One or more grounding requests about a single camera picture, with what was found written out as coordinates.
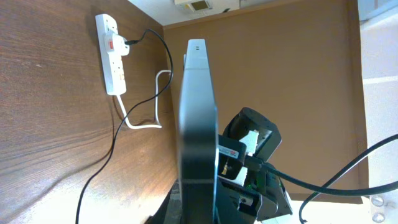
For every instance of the smartphone with cyan screen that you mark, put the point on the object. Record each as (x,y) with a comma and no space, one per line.
(197,137)

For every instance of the white charger plug adapter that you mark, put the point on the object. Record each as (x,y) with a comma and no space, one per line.
(116,44)

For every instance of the white power strip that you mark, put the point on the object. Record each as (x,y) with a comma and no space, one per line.
(112,65)

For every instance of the white box on ceiling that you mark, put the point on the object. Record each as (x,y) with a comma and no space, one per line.
(189,6)

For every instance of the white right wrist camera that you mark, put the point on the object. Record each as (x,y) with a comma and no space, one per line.
(232,154)

